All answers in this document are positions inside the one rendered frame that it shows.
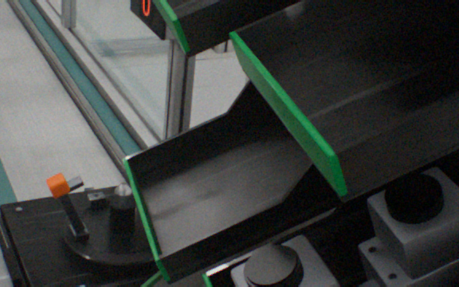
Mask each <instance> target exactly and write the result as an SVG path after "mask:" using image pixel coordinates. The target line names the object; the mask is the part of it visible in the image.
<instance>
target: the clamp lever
mask: <svg viewBox="0 0 459 287"><path fill-rule="evenodd" d="M46 183H47V185H48V187H49V189H50V191H51V193H52V195H53V197H54V198H58V199H59V201H60V203H61V205H62V207H63V209H64V211H65V213H66V215H67V217H68V219H69V221H70V223H71V225H72V226H73V228H74V230H75V231H76V232H79V231H82V230H83V229H84V223H83V222H82V220H81V218H80V215H79V214H78V212H77V209H76V207H75V206H74V204H73V201H72V200H71V198H70V197H69V194H68V193H70V192H72V191H74V190H76V189H78V188H80V187H82V186H84V183H83V181H82V179H81V177H80V176H77V177H75V178H73V179H70V180H69V181H67V182H66V180H65V177H64V176H63V174H62V173H60V172H59V173H57V174H56V175H54V176H52V177H49V178H47V180H46Z"/></svg>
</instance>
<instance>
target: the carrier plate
mask: <svg viewBox="0 0 459 287"><path fill-rule="evenodd" d="M117 187H118V186H114V187H105V188H100V189H95V190H90V191H82V192H77V193H72V194H69V197H70V198H71V200H72V201H73V204H74V206H75V207H76V208H77V207H78V206H79V205H81V204H83V203H84V202H87V195H89V194H94V193H99V192H103V193H104V195H105V197H111V196H114V193H115V189H116V188H117ZM0 215H1V219H2V222H3V225H4V227H5V229H6V232H7V235H8V238H9V240H10V244H11V245H12V247H13V250H14V254H15V256H16V258H17V261H18V267H19V269H20V271H21V273H22V276H23V279H24V282H25V285H26V287H77V286H80V285H85V286H86V287H140V286H141V285H143V284H144V283H145V282H146V281H148V280H149V279H150V278H151V277H153V276H154V275H155V274H156V273H158V272H159V270H157V271H155V272H154V273H149V274H147V275H143V276H141V277H131V278H112V277H102V276H99V275H95V274H93V273H89V272H88V271H85V270H83V269H81V268H80V267H78V266H77V265H75V264H74V263H72V262H71V261H70V260H69V259H68V257H67V256H66V255H65V252H64V251H63V249H62V245H61V227H62V224H63V222H64V220H65V218H66V217H67V215H66V213H65V211H64V209H63V207H62V205H61V203H60V201H59V199H58V198H54V197H43V198H38V199H29V200H24V201H19V202H11V203H6V204H1V205H0Z"/></svg>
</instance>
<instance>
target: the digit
mask: <svg viewBox="0 0 459 287"><path fill-rule="evenodd" d="M152 10H153V1H152V0H140V1H139V16H140V17H141V18H142V19H143V20H144V21H145V22H146V23H147V24H148V25H149V26H151V24H152Z"/></svg>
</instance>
